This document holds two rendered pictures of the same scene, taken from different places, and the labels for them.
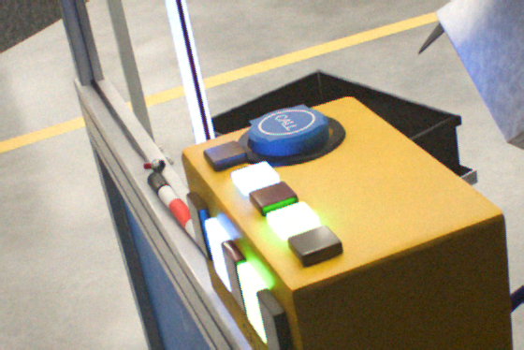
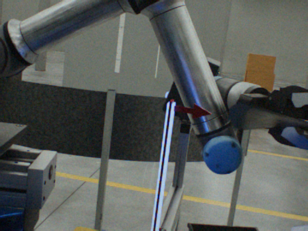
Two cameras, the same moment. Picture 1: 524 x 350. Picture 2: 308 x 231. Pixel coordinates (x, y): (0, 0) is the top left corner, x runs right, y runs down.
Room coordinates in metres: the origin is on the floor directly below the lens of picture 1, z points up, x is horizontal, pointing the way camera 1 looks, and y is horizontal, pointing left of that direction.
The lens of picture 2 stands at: (0.15, -0.19, 1.28)
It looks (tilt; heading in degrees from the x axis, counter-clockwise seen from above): 11 degrees down; 24
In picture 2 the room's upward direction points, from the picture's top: 7 degrees clockwise
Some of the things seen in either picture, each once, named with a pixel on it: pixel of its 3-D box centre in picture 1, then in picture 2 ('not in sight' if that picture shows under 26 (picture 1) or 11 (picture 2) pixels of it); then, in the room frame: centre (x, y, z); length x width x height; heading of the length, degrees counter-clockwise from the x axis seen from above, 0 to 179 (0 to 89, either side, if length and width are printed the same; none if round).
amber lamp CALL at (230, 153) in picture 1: (225, 155); not in sight; (0.46, 0.02, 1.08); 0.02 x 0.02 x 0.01; 15
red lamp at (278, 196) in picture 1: (273, 198); not in sight; (0.41, 0.00, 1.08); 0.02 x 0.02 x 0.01; 15
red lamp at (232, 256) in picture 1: (239, 277); not in sight; (0.40, 0.02, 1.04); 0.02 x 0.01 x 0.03; 15
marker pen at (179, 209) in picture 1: (177, 207); not in sight; (0.82, 0.08, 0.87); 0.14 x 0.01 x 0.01; 18
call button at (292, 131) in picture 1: (289, 135); not in sight; (0.47, -0.02, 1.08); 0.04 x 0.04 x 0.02
